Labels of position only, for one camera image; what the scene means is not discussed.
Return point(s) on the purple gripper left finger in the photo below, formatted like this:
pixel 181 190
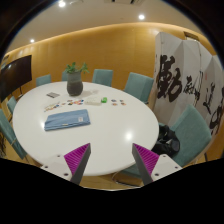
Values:
pixel 77 160

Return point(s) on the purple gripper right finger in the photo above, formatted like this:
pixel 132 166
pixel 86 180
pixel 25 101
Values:
pixel 146 161

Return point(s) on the blue folded towel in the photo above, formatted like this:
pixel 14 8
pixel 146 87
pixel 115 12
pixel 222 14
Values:
pixel 67 120

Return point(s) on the black bag on chair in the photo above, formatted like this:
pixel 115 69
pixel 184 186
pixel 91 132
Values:
pixel 167 142

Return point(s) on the white oval table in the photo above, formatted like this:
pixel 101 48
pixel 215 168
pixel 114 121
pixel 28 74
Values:
pixel 114 126

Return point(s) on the teal chair near right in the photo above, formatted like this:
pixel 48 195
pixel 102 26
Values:
pixel 194 136

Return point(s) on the white small box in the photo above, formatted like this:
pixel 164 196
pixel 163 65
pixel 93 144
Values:
pixel 93 101

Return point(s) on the green small object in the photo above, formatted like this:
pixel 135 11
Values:
pixel 104 100

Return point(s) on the teal chair near left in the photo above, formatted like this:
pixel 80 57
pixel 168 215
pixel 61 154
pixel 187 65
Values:
pixel 8 133

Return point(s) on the grey card on table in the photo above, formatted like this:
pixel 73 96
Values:
pixel 53 95

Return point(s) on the grey vase with green plant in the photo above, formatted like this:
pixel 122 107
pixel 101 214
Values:
pixel 74 81

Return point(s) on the teal chair far right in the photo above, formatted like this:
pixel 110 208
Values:
pixel 139 86

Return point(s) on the teal chair far left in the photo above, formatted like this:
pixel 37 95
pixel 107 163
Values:
pixel 46 79

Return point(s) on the teal chair far middle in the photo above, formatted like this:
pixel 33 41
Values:
pixel 102 77

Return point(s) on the teal chair left middle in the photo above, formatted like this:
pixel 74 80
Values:
pixel 11 104

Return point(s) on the teal chair behind vase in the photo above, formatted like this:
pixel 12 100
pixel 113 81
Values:
pixel 65 76

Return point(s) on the calligraphy folding screen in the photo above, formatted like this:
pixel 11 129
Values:
pixel 186 73

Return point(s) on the black wall television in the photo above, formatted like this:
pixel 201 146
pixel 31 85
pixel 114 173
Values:
pixel 14 75

